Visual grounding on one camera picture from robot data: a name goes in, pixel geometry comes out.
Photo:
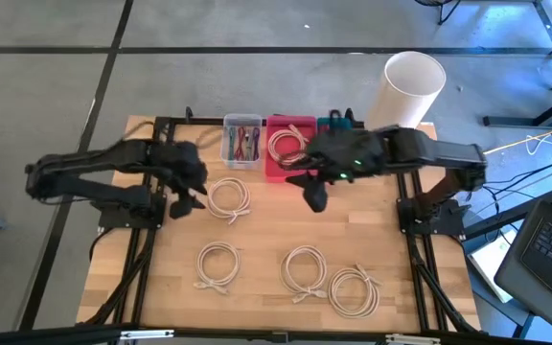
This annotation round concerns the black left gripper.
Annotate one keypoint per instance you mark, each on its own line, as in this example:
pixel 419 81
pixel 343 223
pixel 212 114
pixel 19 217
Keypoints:
pixel 182 165

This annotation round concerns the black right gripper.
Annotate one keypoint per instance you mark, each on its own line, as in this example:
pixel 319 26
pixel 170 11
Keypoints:
pixel 348 155

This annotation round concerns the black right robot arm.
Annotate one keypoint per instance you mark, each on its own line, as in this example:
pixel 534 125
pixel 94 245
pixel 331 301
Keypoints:
pixel 439 151

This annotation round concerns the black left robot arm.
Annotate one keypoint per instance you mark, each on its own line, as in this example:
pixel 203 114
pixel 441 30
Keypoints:
pixel 89 158

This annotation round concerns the pink plastic bin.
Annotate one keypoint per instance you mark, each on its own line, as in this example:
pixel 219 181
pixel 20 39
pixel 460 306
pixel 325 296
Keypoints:
pixel 276 175

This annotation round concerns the teal plastic bin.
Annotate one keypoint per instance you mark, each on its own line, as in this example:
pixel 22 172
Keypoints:
pixel 324 124

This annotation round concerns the clear plastic bin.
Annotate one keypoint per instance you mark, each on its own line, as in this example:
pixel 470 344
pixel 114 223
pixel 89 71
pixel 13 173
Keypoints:
pixel 241 165

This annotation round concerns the white book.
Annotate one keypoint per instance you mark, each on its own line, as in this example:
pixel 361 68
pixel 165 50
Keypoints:
pixel 491 263

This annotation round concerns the black aluminium rig frame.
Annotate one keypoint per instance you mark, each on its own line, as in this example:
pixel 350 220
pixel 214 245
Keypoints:
pixel 194 121

